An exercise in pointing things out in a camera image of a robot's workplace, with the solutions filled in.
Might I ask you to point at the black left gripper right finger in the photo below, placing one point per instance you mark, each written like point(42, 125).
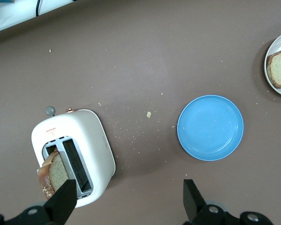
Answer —
point(194, 206)

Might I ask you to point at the bread crumb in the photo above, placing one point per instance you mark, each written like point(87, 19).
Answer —
point(149, 114)

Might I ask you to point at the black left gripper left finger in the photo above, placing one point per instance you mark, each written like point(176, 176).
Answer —
point(61, 206)

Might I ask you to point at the beige round plate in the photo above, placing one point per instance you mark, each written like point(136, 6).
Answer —
point(274, 44)

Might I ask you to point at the blue round plate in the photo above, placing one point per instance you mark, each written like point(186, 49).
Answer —
point(210, 127)

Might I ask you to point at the white toaster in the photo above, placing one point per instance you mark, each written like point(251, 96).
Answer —
point(89, 136)

